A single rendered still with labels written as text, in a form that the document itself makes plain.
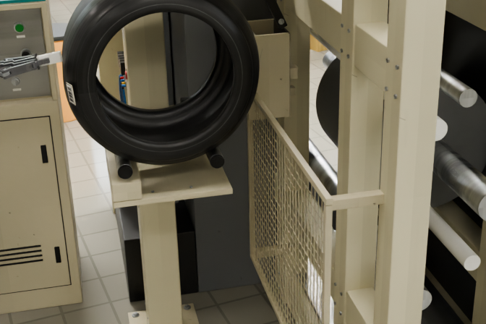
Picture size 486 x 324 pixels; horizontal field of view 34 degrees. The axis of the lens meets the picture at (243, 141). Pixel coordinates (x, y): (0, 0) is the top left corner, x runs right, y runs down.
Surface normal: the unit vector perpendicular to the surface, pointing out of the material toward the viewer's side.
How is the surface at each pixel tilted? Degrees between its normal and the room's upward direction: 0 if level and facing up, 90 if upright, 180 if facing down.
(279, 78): 90
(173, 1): 80
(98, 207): 0
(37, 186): 90
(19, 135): 90
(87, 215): 0
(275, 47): 90
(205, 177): 0
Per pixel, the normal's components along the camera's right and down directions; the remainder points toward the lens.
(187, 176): -0.03, -0.92
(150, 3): 0.18, 0.21
